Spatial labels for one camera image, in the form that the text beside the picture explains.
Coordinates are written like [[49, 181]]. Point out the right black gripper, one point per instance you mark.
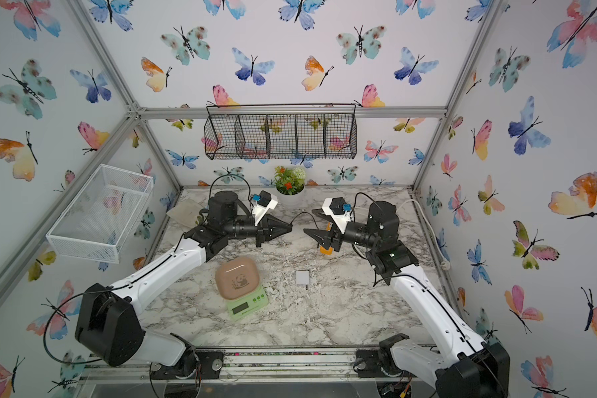
[[325, 240]]

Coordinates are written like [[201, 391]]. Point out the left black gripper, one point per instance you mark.
[[265, 230]]

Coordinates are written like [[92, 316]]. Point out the orange power strip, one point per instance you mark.
[[332, 241]]

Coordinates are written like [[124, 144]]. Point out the white charger adapter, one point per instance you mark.
[[302, 277]]

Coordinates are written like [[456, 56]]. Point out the green electronic scale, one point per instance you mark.
[[250, 303]]

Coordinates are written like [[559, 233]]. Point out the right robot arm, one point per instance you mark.
[[396, 266]]

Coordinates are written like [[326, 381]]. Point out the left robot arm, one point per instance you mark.
[[108, 324]]

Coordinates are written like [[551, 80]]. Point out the potted plant white pot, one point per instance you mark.
[[290, 183]]

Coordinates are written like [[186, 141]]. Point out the pink square plate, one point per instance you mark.
[[237, 278]]

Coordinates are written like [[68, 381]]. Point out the beige cloth green stripes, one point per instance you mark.
[[187, 213]]

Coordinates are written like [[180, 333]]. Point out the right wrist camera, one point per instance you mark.
[[338, 211]]

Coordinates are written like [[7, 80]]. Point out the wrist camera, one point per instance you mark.
[[263, 203], [338, 211]]

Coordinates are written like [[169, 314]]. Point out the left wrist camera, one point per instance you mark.
[[263, 203]]

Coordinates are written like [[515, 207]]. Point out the black wire wall basket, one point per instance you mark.
[[281, 131]]

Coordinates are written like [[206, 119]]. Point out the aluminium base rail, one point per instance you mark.
[[288, 365]]

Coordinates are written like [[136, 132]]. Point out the white mesh wall basket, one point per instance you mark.
[[99, 219]]

